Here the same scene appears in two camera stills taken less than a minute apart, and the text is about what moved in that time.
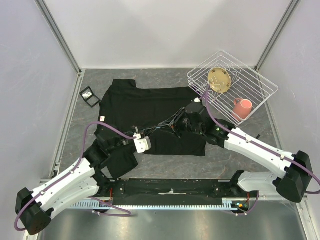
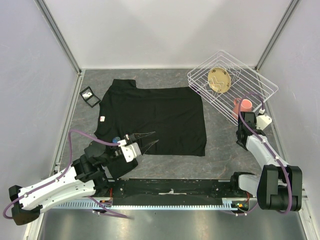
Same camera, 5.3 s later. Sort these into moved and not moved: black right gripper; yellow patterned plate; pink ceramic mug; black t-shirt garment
Moved: black right gripper
Not moved: black t-shirt garment; pink ceramic mug; yellow patterned plate
